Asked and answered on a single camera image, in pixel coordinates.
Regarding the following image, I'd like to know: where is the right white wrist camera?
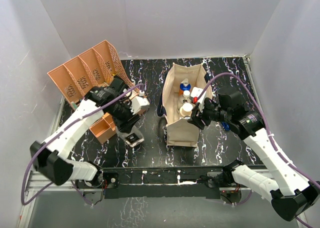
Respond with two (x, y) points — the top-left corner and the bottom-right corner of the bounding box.
(190, 87), (206, 110)

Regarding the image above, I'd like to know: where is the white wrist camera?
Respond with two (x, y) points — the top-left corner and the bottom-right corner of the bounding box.
(129, 90), (150, 115)
(190, 87), (206, 110)

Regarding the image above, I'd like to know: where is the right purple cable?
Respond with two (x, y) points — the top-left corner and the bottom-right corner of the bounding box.
(196, 72), (320, 228)

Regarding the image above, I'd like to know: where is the pink plastic desk organizer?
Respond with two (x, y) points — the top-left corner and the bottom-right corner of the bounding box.
(46, 39), (148, 144)

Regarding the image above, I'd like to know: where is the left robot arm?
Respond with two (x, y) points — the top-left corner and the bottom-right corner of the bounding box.
(30, 76), (148, 188)

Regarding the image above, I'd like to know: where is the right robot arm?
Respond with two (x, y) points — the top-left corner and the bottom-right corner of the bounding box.
(188, 88), (320, 222)

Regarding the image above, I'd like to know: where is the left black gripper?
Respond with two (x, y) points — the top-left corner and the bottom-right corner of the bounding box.
(107, 100), (140, 133)

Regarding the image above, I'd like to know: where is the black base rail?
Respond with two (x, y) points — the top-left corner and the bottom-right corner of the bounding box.
(75, 166), (250, 202)

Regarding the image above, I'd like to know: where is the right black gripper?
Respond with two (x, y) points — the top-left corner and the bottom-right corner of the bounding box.
(187, 99), (231, 129)

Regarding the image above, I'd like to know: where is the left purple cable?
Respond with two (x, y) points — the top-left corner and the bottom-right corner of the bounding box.
(20, 82), (146, 206)

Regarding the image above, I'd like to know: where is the orange bottle blue cap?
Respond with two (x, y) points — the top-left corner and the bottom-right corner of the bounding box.
(178, 78), (191, 96)

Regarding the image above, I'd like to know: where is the clear square bottle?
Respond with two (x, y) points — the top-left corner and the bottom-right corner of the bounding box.
(116, 126), (145, 148)

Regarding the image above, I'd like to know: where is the cream cylindrical bottle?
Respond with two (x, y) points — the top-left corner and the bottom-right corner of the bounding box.
(179, 103), (193, 118)

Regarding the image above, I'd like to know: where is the purple cable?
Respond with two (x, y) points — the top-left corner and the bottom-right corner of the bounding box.
(20, 82), (146, 206)
(196, 72), (320, 228)

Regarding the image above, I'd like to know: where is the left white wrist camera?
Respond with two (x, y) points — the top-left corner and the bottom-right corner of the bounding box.
(129, 90), (150, 115)

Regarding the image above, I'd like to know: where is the beige canvas tote bag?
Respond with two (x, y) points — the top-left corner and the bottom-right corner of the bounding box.
(157, 64), (213, 148)

